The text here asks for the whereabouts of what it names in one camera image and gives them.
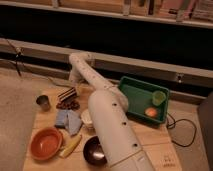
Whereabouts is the striped brown eraser block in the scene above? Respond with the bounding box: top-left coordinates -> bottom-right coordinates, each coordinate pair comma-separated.
58,88 -> 78,102

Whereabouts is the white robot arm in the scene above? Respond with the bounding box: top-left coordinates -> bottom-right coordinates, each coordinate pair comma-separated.
69,52 -> 155,171

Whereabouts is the red bowl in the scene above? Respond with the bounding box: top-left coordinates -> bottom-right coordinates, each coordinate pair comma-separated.
30,127 -> 63,161

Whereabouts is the dark brown bowl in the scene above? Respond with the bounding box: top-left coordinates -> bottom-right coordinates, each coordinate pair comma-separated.
83,136 -> 107,166

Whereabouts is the brown grape bunch toy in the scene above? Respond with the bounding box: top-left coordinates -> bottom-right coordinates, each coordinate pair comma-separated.
56,101 -> 80,110

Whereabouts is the white paper cup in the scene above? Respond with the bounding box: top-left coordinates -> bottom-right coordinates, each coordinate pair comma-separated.
81,109 -> 93,129

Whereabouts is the blue cloth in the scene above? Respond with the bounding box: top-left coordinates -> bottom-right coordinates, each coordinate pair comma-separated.
55,110 -> 82,136

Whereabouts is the metal cup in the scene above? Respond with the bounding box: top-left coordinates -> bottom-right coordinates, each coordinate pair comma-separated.
36,95 -> 51,112

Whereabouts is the wooden board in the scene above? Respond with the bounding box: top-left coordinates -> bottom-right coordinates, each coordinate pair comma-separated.
23,88 -> 182,171

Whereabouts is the green plastic tray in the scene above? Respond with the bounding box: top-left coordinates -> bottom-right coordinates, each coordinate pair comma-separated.
118,76 -> 169,124

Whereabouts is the yellow banana toy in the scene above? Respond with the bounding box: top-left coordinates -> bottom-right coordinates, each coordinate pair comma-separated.
59,135 -> 82,158

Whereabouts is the orange fruit toy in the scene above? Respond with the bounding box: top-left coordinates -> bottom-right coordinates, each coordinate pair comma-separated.
145,107 -> 157,118

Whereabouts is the green cup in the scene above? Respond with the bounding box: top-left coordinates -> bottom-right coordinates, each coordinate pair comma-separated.
152,91 -> 166,106

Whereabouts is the black cable left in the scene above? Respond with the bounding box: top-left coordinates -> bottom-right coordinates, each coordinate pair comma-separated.
0,33 -> 73,89

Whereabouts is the black cable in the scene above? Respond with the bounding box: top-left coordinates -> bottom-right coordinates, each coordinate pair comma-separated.
165,113 -> 198,148
0,33 -> 73,89

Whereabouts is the black cable right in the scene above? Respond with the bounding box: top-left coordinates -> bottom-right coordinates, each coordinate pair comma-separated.
165,113 -> 198,148

